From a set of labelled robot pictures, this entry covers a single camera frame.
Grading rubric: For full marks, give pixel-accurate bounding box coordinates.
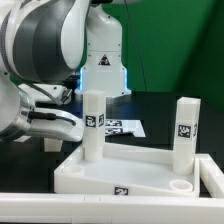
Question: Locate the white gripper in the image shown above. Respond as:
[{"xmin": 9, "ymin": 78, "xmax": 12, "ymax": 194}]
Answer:
[{"xmin": 26, "ymin": 107, "xmax": 84, "ymax": 142}]

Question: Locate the white desk top tray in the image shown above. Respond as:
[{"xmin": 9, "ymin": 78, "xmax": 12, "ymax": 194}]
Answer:
[{"xmin": 54, "ymin": 143, "xmax": 200, "ymax": 198}]

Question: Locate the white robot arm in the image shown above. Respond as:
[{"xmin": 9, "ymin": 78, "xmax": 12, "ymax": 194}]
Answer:
[{"xmin": 0, "ymin": 0, "xmax": 131, "ymax": 142}]

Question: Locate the white sheet with markers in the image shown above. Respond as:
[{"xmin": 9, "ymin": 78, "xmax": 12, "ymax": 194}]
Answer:
[{"xmin": 105, "ymin": 119, "xmax": 145, "ymax": 137}]

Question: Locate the white front fence bar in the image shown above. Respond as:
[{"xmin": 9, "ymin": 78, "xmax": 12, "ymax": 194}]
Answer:
[{"xmin": 0, "ymin": 193, "xmax": 224, "ymax": 224}]

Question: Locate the white fence bar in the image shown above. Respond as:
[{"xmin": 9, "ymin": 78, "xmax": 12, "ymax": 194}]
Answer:
[
  {"xmin": 0, "ymin": 193, "xmax": 224, "ymax": 224},
  {"xmin": 199, "ymin": 154, "xmax": 224, "ymax": 199}
]

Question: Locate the white right fence bar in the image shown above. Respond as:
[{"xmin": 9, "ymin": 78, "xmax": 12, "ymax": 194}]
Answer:
[{"xmin": 199, "ymin": 154, "xmax": 224, "ymax": 199}]

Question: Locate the black camera cable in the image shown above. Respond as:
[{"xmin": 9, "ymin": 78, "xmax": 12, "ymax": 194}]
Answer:
[{"xmin": 28, "ymin": 111, "xmax": 78, "ymax": 128}]

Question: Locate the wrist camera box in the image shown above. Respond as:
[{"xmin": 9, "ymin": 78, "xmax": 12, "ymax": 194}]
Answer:
[{"xmin": 17, "ymin": 82, "xmax": 74, "ymax": 106}]

